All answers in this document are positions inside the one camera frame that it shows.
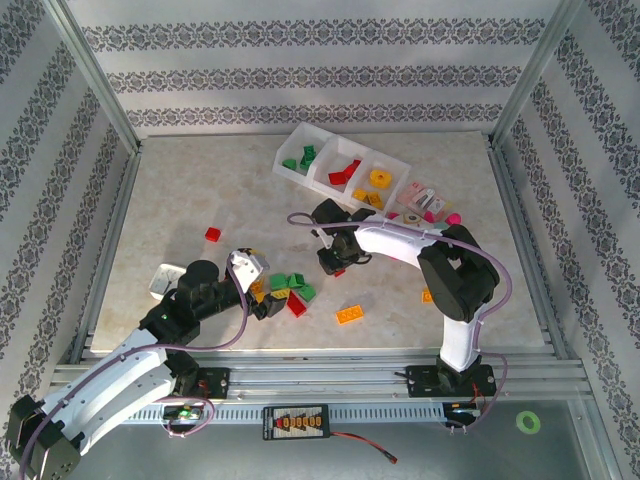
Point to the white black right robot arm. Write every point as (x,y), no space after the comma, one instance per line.
(390,242)

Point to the green sloped lego brick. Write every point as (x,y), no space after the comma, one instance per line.
(290,164)

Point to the black power distribution board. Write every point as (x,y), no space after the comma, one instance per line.
(295,422)

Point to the pink cardboard box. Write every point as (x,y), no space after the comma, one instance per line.
(410,192)

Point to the white plush toy pink feet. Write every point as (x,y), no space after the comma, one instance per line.
(412,219)

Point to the aluminium side rail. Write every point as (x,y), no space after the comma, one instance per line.
(525,235)
(114,225)

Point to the small electronics board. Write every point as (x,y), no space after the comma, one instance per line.
(182,413)
(462,409)

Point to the small pink white packet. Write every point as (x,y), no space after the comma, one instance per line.
(435,203)

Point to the green tape roll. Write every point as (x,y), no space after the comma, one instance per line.
(520,422)

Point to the yellow round lego piece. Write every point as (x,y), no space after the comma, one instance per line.
(374,179)

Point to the long aluminium mounting rail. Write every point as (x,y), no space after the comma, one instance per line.
(310,375)

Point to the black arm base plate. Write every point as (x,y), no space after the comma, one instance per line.
(220,380)
(420,380)

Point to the white square clock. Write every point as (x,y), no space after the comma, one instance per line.
(165,280)

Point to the small red lego brick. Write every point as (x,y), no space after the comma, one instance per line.
(213,234)

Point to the long orange lego brick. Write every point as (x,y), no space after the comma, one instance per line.
(426,295)
(350,315)

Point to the yellow orange lego brick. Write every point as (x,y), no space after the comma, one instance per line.
(260,298)

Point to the long red lego brick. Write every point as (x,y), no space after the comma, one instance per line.
(296,304)

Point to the aluminium frame post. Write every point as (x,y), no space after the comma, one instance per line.
(100,85)
(532,75)

